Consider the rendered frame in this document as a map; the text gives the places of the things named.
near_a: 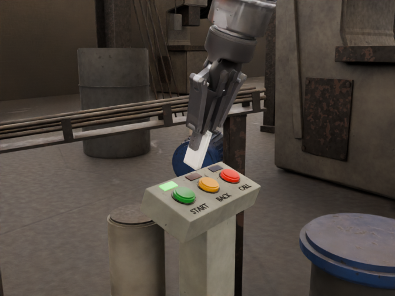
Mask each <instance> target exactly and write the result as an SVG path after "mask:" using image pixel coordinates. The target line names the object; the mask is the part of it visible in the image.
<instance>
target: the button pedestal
mask: <svg viewBox="0 0 395 296"><path fill-rule="evenodd" d="M217 164H218V165H219V166H220V167H222V168H223V169H221V170H218V171H216V172H212V171H210V170H209V169H207V168H210V167H212V166H215V165H217ZM224 169H231V170H234V169H232V168H231V167H229V166H228V165H226V164H224V163H223V162H218V163H216V164H213V165H210V166H207V167H204V168H202V169H199V170H196V171H193V172H191V173H188V174H185V175H182V176H179V177H177V178H174V179H171V180H168V181H165V182H163V183H160V184H157V185H155V186H152V187H148V188H146V190H145V193H144V196H143V200H142V204H141V207H140V211H141V212H142V213H143V214H145V215H146V216H148V217H149V218H150V219H151V220H153V221H154V222H155V223H156V224H158V225H159V226H161V227H162V228H163V229H164V230H166V231H167V232H168V233H169V234H171V235H172V236H173V237H174V238H176V239H177V240H178V241H179V296H234V294H235V240H236V214H238V213H239V212H241V211H243V210H245V209H247V208H249V207H250V206H252V205H254V203H255V200H256V197H257V195H258V193H259V190H260V185H258V184H257V183H255V182H254V181H252V180H251V179H248V178H247V177H246V176H244V175H242V174H240V173H239V172H238V171H236V170H234V171H236V172H237V173H238V174H239V176H240V179H239V181H238V182H230V181H227V180H225V179H223V178H222V177H221V175H220V174H221V171H222V170H224ZM193 173H198V174H200V175H201V176H202V177H200V178H198V179H195V180H192V181H190V180H189V179H187V178H186V177H185V176H188V175H190V174H193ZM203 177H210V178H212V179H214V180H216V181H217V182H218V184H219V189H218V191H215V192H211V191H206V190H204V189H202V188H201V187H200V186H199V180H200V179H201V178H203ZM171 181H172V182H174V183H175V184H177V185H178V186H177V187H187V188H189V189H191V190H192V191H193V192H194V193H195V196H196V197H195V200H194V201H193V202H191V203H184V202H181V201H179V200H177V199H175V198H174V196H173V192H174V189H175V188H177V187H174V188H172V189H169V190H166V191H164V190H163V189H161V188H160V187H159V186H160V185H163V184H166V183H168V182H171Z"/></svg>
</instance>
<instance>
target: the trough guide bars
mask: <svg viewBox="0 0 395 296"><path fill-rule="evenodd" d="M263 92H266V89H265V88H261V89H256V87H255V86H251V87H246V88H240V90H239V92H238V94H237V96H236V99H235V101H234V102H233V105H234V104H239V103H241V104H242V107H246V106H250V102H252V109H253V113H259V112H261V108H260V101H261V100H266V95H263V96H260V93H263ZM188 103H189V96H181V97H173V98H168V99H160V100H152V101H147V102H139V103H131V104H127V105H119V106H111V107H103V108H98V109H90V110H82V111H77V112H69V113H61V114H56V115H48V116H40V117H32V118H27V119H19V120H11V121H7V122H0V140H4V139H11V138H16V137H23V136H30V135H35V134H43V133H50V132H57V131H63V137H64V141H65V143H72V142H74V138H73V131H72V129H77V128H81V127H88V126H96V125H104V124H108V123H115V122H122V121H127V120H135V119H142V118H147V117H154V116H157V117H158V120H164V124H165V127H171V126H173V119H172V114H173V113H181V112H187V111H188Z"/></svg>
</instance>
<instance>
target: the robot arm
mask: <svg viewBox="0 0 395 296"><path fill-rule="evenodd" d="M276 1H277V0H213V1H212V4H211V7H210V11H209V14H208V20H209V21H210V22H211V23H213V24H214V25H212V26H211V27H210V28H209V32H208V34H207V38H206V42H205V49H206V50H207V52H208V57H207V59H206V61H205V63H204V64H203V70H202V71H201V72H200V73H198V74H195V73H191V74H190V76H189V82H190V94H189V103H188V112H187V117H186V127H188V128H189V129H190V130H192V135H191V138H190V142H189V145H188V149H187V152H186V155H185V159H184V161H183V162H184V163H186V164H187V165H188V166H190V167H191V168H193V169H195V170H197V169H201V166H202V163H203V160H204V158H205V154H206V151H207V148H208V145H209V142H210V138H211V136H212V133H213V134H215V135H217V134H218V133H219V131H218V130H217V129H216V128H217V127H219V128H221V127H222V126H223V124H224V122H225V120H226V117H227V115H228V113H229V111H230V109H231V107H232V104H233V102H234V101H235V99H236V96H237V94H238V92H239V90H240V88H241V87H242V85H243V84H244V82H245V81H246V79H247V75H245V74H243V73H242V72H241V70H242V64H243V63H249V62H250V61H251V60H252V56H253V53H254V51H255V47H256V45H257V41H256V38H261V37H263V36H264V35H265V33H266V30H267V27H268V24H269V22H270V19H271V16H272V13H273V10H274V9H275V6H276Z"/></svg>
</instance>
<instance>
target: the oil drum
mask: <svg viewBox="0 0 395 296"><path fill-rule="evenodd" d="M77 54H78V73H79V85H78V86H79V91H80V101H81V111H82V110H90V109H98V108H103V107H111V106H119V105H127V104H131V103H139V102H147V101H149V85H150V83H149V63H148V50H146V48H131V46H124V47H123V48H79V49H78V50H77ZM143 122H150V117H147V118H142V119H135V120H127V121H122V122H115V123H108V124H104V125H96V126H88V127H82V131H83V132H86V131H90V130H98V129H105V128H109V127H116V126H124V125H131V124H135V123H143ZM149 150H150V130H145V131H141V132H133V133H127V134H119V135H115V136H108V137H101V138H97V139H90V140H83V152H84V153H85V154H86V155H88V156H90V157H96V158H102V159H121V158H128V157H135V156H140V155H143V154H145V153H147V152H148V151H149Z"/></svg>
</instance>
